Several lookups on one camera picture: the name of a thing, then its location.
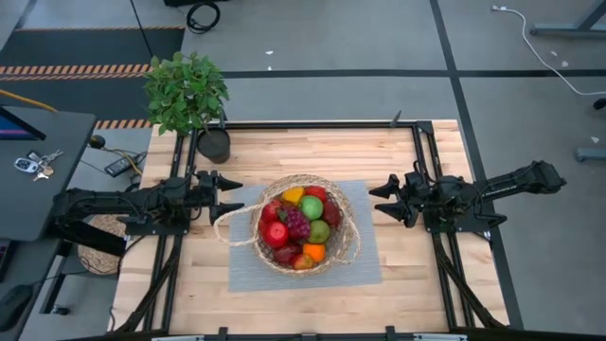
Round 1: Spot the black coiled cable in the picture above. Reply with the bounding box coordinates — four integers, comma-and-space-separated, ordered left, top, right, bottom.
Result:
185, 0, 222, 35

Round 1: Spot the black computer monitor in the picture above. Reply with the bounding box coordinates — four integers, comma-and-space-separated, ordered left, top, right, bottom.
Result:
0, 106, 47, 142

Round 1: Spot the round woven trivet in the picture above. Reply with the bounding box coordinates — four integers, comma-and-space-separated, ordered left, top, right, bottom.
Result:
77, 213, 129, 277

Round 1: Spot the large black desk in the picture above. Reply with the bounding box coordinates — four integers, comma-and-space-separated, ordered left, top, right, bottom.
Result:
0, 106, 98, 242

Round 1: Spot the black car key fob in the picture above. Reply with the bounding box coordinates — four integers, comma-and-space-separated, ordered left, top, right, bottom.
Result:
13, 157, 39, 174

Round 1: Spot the yellow cable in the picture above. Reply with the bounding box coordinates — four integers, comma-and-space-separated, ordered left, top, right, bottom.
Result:
0, 88, 59, 114

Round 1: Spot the olive green plastic apple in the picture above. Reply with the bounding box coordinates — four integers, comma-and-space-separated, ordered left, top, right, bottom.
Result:
307, 219, 331, 244

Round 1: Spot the black hazard striped floor mat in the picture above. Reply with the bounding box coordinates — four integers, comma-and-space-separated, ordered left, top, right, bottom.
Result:
0, 26, 187, 130

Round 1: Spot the purple plastic grape bunch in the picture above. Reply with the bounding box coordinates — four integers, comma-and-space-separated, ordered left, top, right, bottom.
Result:
276, 205, 312, 241

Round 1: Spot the woven wicker basket with handles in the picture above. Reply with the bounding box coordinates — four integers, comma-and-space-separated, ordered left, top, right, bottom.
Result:
212, 173, 363, 278

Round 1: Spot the red orange plastic tomato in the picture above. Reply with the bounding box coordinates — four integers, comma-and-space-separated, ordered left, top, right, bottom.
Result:
305, 185, 329, 203

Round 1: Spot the silver key bunch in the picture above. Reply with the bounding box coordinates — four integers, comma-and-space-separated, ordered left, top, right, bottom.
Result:
27, 149, 65, 183

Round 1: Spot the orange plastic fruit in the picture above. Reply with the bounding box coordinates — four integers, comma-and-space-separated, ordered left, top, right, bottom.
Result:
302, 242, 328, 264

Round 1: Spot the black power adapter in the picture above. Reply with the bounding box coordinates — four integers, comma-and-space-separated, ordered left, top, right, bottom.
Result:
104, 152, 148, 179

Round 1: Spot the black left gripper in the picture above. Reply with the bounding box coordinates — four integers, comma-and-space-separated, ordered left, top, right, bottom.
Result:
194, 170, 246, 224

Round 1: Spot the dark red round fruit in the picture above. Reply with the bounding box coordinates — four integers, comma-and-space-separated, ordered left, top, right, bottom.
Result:
273, 242, 304, 267

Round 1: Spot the dark red plastic apple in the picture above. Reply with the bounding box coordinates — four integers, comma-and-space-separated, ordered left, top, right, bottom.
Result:
322, 200, 343, 228

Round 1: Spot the yellow plastic bell pepper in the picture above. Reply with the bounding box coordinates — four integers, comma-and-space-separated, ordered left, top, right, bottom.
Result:
280, 186, 307, 206

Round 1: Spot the green plant in black pot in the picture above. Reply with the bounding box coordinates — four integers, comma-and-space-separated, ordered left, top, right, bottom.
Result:
143, 50, 232, 165

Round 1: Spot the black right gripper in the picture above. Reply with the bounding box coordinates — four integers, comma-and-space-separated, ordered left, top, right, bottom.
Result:
367, 170, 436, 229

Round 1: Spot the white floor cable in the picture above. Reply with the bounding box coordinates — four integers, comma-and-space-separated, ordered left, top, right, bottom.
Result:
490, 4, 606, 98

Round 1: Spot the grey woven placemat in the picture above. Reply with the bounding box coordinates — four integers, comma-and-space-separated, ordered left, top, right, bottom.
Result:
227, 179, 383, 294

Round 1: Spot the black aluminium table frame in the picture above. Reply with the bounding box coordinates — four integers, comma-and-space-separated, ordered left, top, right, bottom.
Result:
116, 119, 508, 333

